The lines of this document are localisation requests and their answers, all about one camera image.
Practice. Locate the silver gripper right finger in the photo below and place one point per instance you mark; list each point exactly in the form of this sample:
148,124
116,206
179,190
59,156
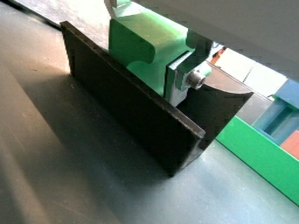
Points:
189,70

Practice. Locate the red rounded block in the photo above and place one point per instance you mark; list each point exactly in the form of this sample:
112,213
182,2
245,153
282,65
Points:
291,144

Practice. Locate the green shape sorter board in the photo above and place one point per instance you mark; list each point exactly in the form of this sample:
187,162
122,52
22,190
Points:
263,155

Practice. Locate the black curved fixture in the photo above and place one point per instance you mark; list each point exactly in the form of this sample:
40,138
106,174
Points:
174,132

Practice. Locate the blue pentagon peg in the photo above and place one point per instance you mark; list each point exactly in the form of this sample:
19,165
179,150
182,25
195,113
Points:
279,121

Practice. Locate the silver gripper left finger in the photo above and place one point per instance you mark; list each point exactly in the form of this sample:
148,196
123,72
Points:
118,7

